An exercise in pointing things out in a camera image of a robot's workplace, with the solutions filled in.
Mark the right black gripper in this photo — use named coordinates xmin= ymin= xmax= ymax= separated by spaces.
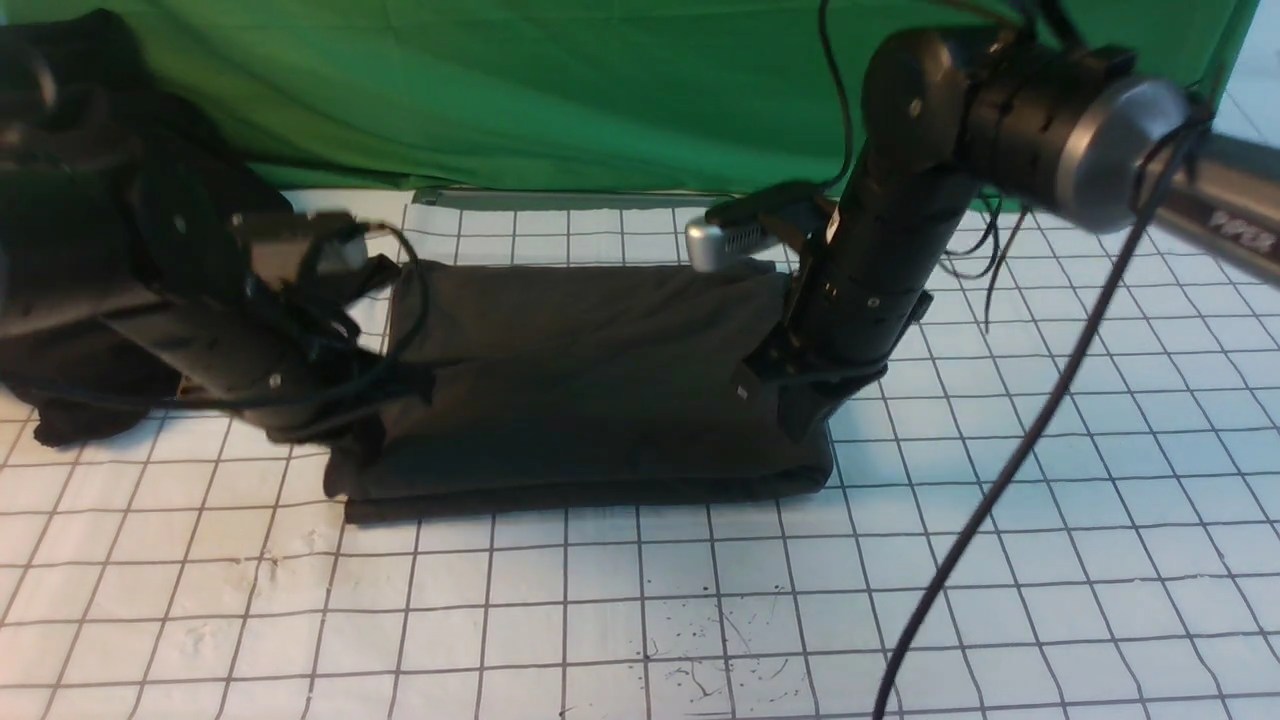
xmin=740 ymin=201 xmax=936 ymax=441

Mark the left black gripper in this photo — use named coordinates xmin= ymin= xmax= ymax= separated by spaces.
xmin=180 ymin=300 xmax=436 ymax=439

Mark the gray long-sleeve top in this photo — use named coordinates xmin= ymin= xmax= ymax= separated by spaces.
xmin=323 ymin=260 xmax=833 ymax=524

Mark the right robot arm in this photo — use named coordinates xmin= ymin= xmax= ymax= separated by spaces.
xmin=733 ymin=26 xmax=1277 ymax=439

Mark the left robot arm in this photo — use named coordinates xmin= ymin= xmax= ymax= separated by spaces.
xmin=3 ymin=146 xmax=436 ymax=447

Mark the gray metal strip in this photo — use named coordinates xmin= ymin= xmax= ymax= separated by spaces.
xmin=413 ymin=187 xmax=732 ymax=211

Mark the green backdrop cloth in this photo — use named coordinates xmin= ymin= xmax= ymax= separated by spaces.
xmin=0 ymin=0 xmax=1261 ymax=201

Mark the black clothes pile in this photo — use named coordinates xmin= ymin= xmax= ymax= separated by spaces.
xmin=0 ymin=10 xmax=296 ymax=448

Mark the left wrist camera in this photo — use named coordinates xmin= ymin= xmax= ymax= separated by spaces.
xmin=230 ymin=210 xmax=401 ymax=301

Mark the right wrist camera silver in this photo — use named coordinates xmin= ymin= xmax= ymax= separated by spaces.
xmin=685 ymin=181 xmax=837 ymax=272

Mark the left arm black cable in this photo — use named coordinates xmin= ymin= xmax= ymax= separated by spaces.
xmin=20 ymin=220 xmax=433 ymax=421

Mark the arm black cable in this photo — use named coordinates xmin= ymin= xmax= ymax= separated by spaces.
xmin=20 ymin=220 xmax=433 ymax=421
xmin=815 ymin=0 xmax=1216 ymax=720

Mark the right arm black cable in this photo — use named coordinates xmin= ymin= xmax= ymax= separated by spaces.
xmin=815 ymin=0 xmax=1216 ymax=720

